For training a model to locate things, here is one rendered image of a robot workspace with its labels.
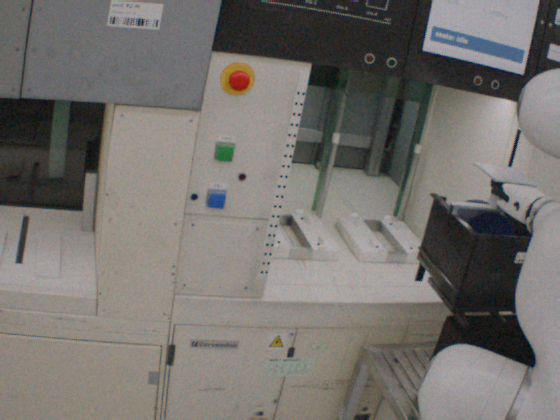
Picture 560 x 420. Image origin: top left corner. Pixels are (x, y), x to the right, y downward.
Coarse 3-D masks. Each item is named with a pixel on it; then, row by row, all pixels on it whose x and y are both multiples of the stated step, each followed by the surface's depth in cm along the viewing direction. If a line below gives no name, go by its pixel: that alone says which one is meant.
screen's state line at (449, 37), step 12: (432, 36) 135; (444, 36) 136; (456, 36) 137; (468, 36) 137; (468, 48) 138; (480, 48) 139; (492, 48) 140; (504, 48) 141; (516, 48) 141; (516, 60) 143
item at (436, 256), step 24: (480, 168) 136; (504, 168) 140; (432, 216) 146; (456, 216) 135; (432, 240) 145; (456, 240) 136; (480, 240) 129; (504, 240) 130; (528, 240) 132; (432, 264) 144; (456, 264) 135; (480, 264) 131; (504, 264) 133; (432, 288) 153; (456, 288) 134; (480, 288) 134; (504, 288) 136; (456, 312) 135; (480, 312) 137
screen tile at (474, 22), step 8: (472, 0) 134; (480, 0) 134; (440, 8) 133; (448, 8) 133; (456, 8) 134; (472, 8) 135; (480, 8) 135; (440, 16) 134; (448, 16) 134; (456, 16) 134; (464, 16) 135; (472, 16) 135; (480, 16) 136; (456, 24) 135; (464, 24) 136; (472, 24) 136; (480, 24) 137
